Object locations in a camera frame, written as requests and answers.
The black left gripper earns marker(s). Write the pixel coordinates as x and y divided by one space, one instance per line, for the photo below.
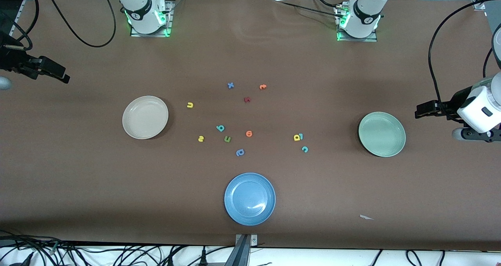
453 101

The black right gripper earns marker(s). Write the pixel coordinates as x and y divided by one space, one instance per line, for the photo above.
11 60

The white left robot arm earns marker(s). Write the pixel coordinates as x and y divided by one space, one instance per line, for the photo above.
364 11

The pale green round plate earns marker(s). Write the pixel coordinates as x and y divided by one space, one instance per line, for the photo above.
382 134

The beige brown round plate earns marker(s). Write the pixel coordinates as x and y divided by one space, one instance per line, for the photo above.
145 119

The white paper scrap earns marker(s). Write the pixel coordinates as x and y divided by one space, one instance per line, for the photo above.
365 217

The blue foam letter a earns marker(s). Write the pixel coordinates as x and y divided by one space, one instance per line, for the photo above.
239 153

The blue round plate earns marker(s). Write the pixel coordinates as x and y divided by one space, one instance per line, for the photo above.
249 199

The black power plug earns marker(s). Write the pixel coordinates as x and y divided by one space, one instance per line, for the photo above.
203 257

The grey metal table bracket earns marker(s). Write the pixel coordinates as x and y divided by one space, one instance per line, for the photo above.
244 244

